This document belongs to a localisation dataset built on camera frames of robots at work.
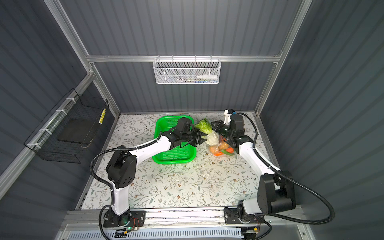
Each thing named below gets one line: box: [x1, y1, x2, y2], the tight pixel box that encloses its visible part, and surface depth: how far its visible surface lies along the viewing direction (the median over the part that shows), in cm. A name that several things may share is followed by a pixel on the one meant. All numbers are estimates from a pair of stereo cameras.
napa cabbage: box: [194, 118, 219, 146], surface depth 87 cm
